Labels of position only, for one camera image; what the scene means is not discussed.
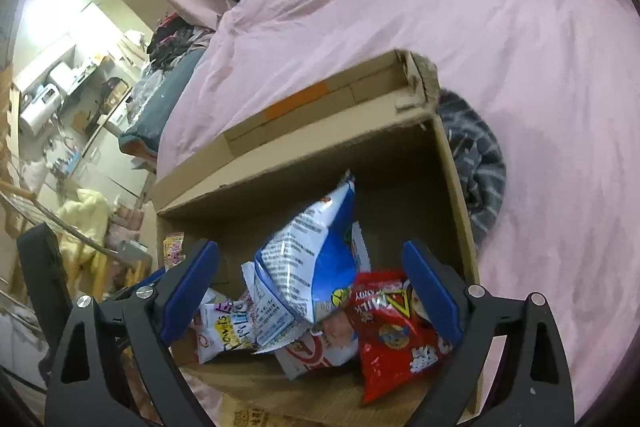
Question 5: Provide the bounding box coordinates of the pale yellow quilt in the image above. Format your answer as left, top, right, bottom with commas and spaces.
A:
55, 188, 111, 268

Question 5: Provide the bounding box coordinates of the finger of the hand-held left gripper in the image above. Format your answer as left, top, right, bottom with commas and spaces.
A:
107, 267, 168, 305

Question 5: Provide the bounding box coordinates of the brown cardboard box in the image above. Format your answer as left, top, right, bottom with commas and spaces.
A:
150, 48, 483, 427

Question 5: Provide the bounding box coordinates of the white red circle snack packet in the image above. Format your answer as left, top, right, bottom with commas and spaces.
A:
272, 314, 361, 380

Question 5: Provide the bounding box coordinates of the dark striped cloth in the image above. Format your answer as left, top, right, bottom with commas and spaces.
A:
437, 89, 507, 253

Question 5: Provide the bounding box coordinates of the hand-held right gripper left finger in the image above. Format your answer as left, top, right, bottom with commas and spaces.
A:
44, 238, 221, 427

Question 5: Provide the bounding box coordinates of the white colourful lettering snack packet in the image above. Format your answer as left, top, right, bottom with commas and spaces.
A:
192, 289, 261, 365

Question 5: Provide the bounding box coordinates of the white water heater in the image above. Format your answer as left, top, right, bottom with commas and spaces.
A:
17, 62, 76, 135

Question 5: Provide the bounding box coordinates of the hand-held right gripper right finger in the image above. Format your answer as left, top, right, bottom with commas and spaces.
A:
402, 238, 576, 427

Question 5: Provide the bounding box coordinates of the blue white snack packet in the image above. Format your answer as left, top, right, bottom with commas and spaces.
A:
241, 172, 373, 353

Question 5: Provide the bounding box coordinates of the pink yellow snack packet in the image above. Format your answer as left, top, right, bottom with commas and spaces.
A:
162, 232, 187, 272

